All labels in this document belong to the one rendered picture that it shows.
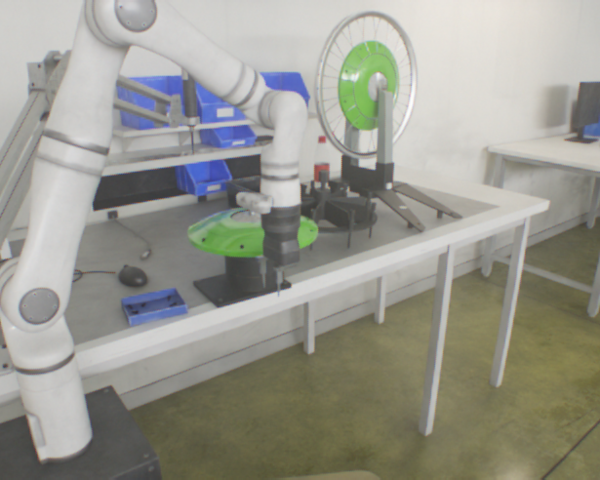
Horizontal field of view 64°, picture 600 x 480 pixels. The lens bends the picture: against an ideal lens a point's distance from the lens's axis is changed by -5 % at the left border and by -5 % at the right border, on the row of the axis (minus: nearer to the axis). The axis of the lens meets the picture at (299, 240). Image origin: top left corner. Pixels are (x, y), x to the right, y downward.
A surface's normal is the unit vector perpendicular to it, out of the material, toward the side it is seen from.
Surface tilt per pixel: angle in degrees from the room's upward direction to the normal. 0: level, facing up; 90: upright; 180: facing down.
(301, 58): 90
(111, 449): 0
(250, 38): 90
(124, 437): 0
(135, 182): 90
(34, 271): 81
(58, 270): 90
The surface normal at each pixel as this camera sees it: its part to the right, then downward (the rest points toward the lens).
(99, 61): 0.69, -0.07
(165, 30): 0.69, 0.31
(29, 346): 0.11, -0.74
